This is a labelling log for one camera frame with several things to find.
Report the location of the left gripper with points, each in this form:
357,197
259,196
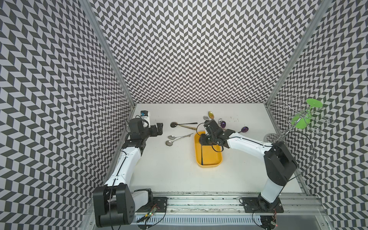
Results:
155,133

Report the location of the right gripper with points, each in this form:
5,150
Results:
202,140

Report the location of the silver ornate spoon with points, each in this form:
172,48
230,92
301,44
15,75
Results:
179,136

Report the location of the plain silver spoon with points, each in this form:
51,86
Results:
170,142

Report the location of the yellow plastic storage box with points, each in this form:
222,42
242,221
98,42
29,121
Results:
212,156

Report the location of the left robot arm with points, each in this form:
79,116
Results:
114,203

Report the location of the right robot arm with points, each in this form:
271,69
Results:
279,163

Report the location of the black spoon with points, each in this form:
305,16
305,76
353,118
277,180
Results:
175,124

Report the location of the large purple spoon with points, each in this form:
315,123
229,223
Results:
244,129

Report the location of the green metal cup rack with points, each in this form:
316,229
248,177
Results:
299,119

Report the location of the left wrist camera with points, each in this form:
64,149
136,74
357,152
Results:
144,114

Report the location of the gold handled utensil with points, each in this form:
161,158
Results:
189,127

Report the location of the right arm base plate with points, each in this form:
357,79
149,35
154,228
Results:
258,204

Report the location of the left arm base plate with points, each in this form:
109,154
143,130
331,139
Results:
158,204

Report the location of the aluminium front rail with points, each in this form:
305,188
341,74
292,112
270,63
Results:
231,203

